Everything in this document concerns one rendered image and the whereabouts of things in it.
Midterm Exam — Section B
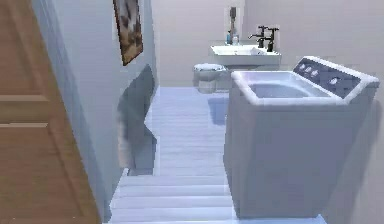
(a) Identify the white bathroom sink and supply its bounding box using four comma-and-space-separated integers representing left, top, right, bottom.
209, 44, 282, 67

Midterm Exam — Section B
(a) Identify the grey upright brush holder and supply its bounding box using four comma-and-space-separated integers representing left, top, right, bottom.
229, 6, 240, 46

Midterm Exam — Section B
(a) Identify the white washing machine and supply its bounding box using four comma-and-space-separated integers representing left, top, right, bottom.
223, 55, 381, 220

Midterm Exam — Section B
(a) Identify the black sink tap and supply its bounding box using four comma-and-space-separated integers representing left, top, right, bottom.
247, 25, 269, 49
265, 27, 280, 53

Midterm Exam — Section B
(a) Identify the brown wooden room door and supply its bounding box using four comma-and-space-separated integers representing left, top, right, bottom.
0, 0, 102, 224

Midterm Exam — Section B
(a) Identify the brown framed wall picture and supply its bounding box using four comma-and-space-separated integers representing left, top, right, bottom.
112, 0, 144, 67

